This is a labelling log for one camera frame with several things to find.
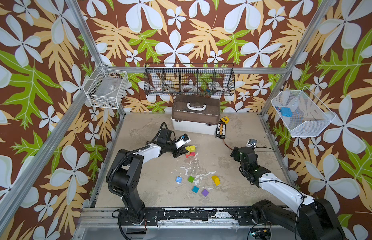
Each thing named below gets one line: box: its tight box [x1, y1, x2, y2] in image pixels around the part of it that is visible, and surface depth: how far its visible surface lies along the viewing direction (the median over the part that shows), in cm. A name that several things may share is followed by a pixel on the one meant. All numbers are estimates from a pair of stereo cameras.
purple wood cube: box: [201, 189, 210, 197], surface depth 84 cm
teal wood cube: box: [192, 185, 200, 194], surface depth 85 cm
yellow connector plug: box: [220, 116, 230, 124], surface depth 117 cm
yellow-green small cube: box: [190, 145, 196, 153], surface depth 92 cm
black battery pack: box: [215, 122, 226, 140], surface depth 110 cm
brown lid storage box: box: [171, 94, 221, 135], surface depth 98 cm
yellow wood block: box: [211, 175, 221, 186], surface depth 87 cm
